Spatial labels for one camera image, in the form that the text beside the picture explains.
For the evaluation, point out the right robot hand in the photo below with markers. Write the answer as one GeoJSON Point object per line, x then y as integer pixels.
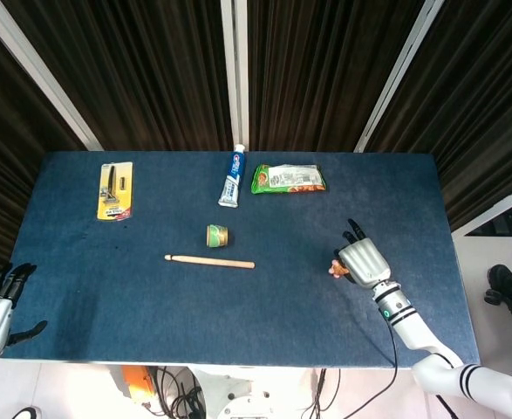
{"type": "Point", "coordinates": [364, 262]}

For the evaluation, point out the orange toy turtle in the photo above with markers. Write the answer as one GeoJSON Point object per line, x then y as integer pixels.
{"type": "Point", "coordinates": [338, 269]}

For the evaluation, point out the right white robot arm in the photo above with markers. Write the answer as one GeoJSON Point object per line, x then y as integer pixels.
{"type": "Point", "coordinates": [438, 345]}

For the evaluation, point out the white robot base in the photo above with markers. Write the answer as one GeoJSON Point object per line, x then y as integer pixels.
{"type": "Point", "coordinates": [234, 393]}

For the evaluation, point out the green snack packet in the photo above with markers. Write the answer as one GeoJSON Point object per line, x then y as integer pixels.
{"type": "Point", "coordinates": [288, 179]}

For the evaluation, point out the small green-labelled jar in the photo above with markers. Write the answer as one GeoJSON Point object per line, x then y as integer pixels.
{"type": "Point", "coordinates": [217, 235]}

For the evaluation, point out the wooden drumstick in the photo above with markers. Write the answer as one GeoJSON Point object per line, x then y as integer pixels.
{"type": "Point", "coordinates": [209, 262]}

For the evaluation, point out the blue white toothpaste tube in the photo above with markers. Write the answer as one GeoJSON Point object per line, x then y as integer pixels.
{"type": "Point", "coordinates": [233, 179]}

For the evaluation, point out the orange device under table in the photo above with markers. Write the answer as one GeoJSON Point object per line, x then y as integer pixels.
{"type": "Point", "coordinates": [137, 384]}

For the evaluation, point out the razor in yellow blister pack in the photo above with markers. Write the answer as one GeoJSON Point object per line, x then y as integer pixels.
{"type": "Point", "coordinates": [115, 191]}

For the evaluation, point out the dark brown curtain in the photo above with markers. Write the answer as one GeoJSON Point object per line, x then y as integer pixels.
{"type": "Point", "coordinates": [142, 74]}

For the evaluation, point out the white window frame bar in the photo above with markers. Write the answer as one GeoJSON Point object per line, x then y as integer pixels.
{"type": "Point", "coordinates": [235, 72]}
{"type": "Point", "coordinates": [397, 74]}
{"type": "Point", "coordinates": [42, 74]}

